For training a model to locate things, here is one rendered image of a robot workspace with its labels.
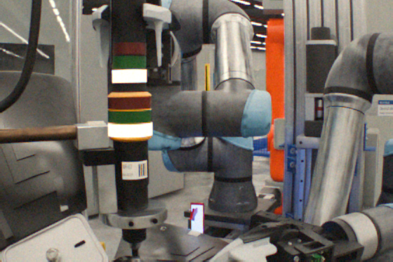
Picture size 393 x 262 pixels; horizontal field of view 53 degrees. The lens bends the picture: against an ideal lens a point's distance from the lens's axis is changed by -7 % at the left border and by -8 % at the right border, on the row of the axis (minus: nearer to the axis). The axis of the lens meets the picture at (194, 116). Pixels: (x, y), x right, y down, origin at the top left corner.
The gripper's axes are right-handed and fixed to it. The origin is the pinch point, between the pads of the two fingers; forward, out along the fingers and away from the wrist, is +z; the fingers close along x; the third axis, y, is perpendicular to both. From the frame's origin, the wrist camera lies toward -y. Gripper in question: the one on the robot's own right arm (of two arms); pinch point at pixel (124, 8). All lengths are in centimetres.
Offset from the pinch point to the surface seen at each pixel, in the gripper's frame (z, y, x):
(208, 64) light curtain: -592, -22, -17
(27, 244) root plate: 3.8, 22.0, 9.2
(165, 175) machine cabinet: -468, 117, 39
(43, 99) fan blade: -9.3, 8.8, 11.9
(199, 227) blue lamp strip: -35.6, 33.4, -6.6
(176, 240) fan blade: -19.2, 29.8, -3.4
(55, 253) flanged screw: 4.8, 22.3, 6.2
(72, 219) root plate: 1.3, 20.1, 5.3
